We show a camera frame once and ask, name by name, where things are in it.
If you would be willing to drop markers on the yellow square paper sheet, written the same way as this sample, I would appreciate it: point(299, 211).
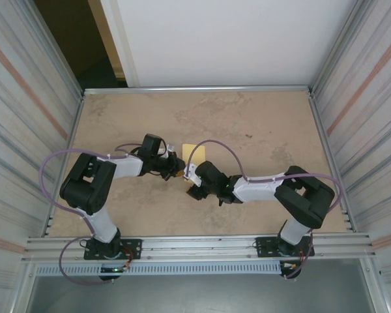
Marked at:
point(199, 156)

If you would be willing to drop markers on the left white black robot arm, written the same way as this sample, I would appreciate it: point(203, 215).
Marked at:
point(84, 189)

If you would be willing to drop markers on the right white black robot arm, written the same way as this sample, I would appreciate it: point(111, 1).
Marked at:
point(303, 195)

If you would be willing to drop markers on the small controller board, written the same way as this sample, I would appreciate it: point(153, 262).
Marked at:
point(291, 266)
point(112, 270)

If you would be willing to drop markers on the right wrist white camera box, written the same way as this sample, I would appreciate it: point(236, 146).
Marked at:
point(192, 172)

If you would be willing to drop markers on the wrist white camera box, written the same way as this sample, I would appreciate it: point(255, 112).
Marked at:
point(192, 172)
point(171, 148)

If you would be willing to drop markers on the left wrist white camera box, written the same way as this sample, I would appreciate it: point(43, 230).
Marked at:
point(171, 148)

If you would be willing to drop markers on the wide aluminium mounting rail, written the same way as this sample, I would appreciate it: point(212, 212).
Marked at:
point(198, 249)

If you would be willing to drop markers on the thin aluminium table rail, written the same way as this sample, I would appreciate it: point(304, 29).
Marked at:
point(198, 89)

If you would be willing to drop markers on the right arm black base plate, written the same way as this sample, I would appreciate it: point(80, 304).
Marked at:
point(265, 246)

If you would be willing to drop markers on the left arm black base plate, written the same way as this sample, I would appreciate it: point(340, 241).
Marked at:
point(133, 247)

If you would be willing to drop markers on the aluminium table side rail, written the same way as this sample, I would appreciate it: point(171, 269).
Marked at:
point(75, 127)
point(320, 128)

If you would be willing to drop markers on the beige door frame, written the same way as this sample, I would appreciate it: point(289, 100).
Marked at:
point(106, 32)

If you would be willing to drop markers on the aluminium corner post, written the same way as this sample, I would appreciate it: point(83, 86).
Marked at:
point(340, 49)
point(53, 49)

